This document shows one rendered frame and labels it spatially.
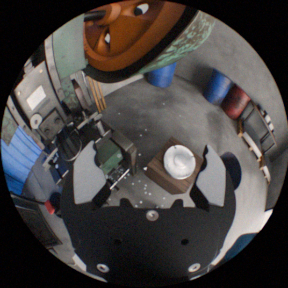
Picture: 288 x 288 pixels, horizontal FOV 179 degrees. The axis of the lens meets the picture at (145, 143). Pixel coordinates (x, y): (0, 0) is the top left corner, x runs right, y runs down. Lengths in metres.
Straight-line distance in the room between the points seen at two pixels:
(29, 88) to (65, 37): 0.18
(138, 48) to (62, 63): 0.23
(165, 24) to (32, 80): 0.40
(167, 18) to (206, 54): 2.99
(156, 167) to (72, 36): 0.93
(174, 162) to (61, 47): 0.94
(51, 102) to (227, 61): 3.31
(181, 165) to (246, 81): 3.03
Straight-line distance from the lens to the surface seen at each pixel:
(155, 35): 0.32
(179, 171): 0.84
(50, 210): 0.59
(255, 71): 3.43
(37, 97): 0.39
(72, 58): 0.35
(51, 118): 0.40
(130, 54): 0.38
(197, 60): 3.32
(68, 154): 0.48
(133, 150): 0.58
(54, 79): 0.35
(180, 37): 0.25
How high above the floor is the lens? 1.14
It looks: 60 degrees down
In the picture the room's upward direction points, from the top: 9 degrees clockwise
